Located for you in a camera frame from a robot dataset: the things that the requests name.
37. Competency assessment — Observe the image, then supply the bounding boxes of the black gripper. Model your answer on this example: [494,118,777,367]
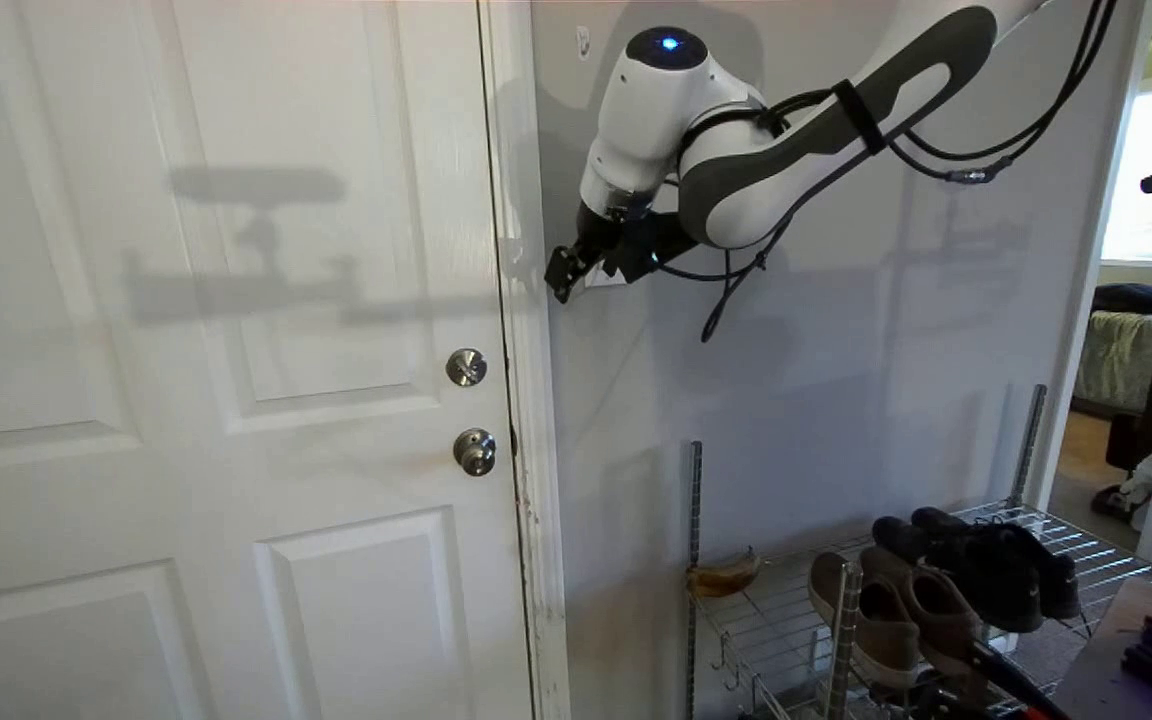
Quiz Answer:
[540,187,704,306]

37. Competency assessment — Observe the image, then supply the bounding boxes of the silver deadbolt lock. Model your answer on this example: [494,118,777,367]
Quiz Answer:
[441,344,494,392]

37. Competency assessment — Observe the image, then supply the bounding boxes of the silver round door knob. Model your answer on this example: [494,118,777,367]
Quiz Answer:
[448,423,505,480]

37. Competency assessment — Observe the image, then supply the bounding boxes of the white panel door with deadbolt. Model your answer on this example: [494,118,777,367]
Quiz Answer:
[0,0,536,720]

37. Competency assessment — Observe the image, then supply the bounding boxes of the brown shoe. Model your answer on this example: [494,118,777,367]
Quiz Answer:
[806,546,937,696]
[856,539,997,661]

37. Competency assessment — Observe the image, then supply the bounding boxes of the black shoe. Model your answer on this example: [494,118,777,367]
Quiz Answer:
[908,503,1088,625]
[864,511,1050,637]

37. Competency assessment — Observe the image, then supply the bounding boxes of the bed with green blanket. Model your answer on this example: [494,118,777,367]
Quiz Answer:
[1072,281,1152,420]

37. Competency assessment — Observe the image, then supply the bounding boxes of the red and black clamp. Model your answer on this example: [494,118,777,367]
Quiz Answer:
[918,637,1075,720]

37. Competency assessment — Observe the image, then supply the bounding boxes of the white shoe on floor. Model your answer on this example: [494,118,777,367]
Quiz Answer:
[1085,447,1152,524]

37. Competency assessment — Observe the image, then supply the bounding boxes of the white door frame trim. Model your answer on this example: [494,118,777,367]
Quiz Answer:
[471,0,575,720]

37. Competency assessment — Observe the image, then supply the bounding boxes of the metal wire shoe rack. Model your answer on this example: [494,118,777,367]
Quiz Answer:
[679,381,1152,720]

